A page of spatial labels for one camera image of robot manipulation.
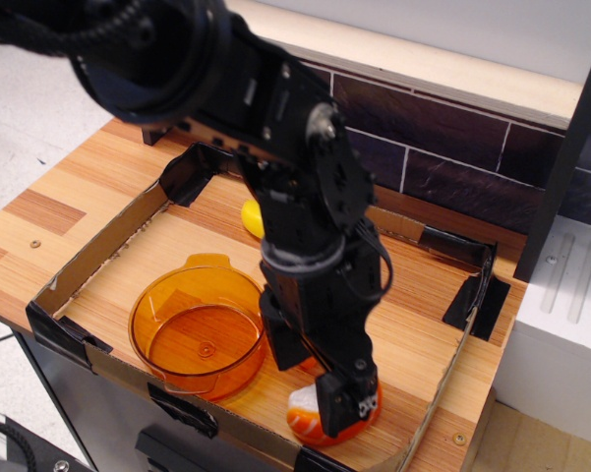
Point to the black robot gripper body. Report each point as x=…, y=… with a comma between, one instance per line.
x=338, y=288

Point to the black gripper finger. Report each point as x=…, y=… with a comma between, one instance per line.
x=348, y=400
x=283, y=324

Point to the salmon sushi toy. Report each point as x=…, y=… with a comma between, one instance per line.
x=304, y=419

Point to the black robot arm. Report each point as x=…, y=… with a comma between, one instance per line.
x=196, y=65

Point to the orange transparent plastic pot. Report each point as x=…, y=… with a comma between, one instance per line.
x=198, y=328

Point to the orange toy carrot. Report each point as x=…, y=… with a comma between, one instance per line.
x=308, y=364

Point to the yellow toy banana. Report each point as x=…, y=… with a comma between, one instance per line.
x=252, y=218

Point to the dark brick backsplash panel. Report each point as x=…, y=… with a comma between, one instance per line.
x=490, y=161

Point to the white grooved side counter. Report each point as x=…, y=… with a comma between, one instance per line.
x=545, y=372

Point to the light wooden shelf board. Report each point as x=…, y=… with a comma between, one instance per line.
x=475, y=82

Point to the black vertical post left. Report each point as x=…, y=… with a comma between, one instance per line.
x=152, y=136

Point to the black vertical post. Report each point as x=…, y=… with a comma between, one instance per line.
x=152, y=136
x=557, y=184

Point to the black vertical post right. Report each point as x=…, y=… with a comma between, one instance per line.
x=557, y=184

